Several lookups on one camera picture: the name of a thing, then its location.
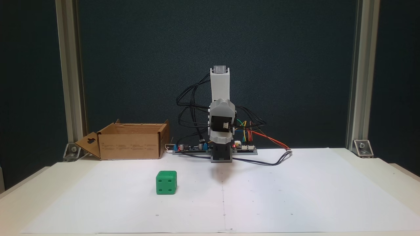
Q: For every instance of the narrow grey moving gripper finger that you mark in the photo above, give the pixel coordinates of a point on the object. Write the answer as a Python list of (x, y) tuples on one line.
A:
[(234, 116)]

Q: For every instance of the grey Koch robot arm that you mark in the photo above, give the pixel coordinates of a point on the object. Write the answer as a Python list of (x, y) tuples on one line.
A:
[(220, 85)]

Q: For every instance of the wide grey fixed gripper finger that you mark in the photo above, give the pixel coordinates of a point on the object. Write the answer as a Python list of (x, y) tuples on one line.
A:
[(221, 137)]

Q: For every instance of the green dice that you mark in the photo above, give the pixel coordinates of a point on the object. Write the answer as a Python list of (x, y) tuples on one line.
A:
[(166, 183)]

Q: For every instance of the brown cardboard box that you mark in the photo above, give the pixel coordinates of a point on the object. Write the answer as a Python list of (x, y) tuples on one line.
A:
[(128, 144)]

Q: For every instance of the circuit board with capacitors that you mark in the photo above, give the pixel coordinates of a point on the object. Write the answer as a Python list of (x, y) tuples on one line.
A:
[(190, 149)]

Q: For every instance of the aluminium frame post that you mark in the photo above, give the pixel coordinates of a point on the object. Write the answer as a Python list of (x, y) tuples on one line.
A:
[(69, 82), (362, 82)]

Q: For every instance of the metal corner bracket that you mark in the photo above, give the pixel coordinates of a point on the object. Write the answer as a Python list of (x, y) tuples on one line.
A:
[(363, 148), (73, 151)]

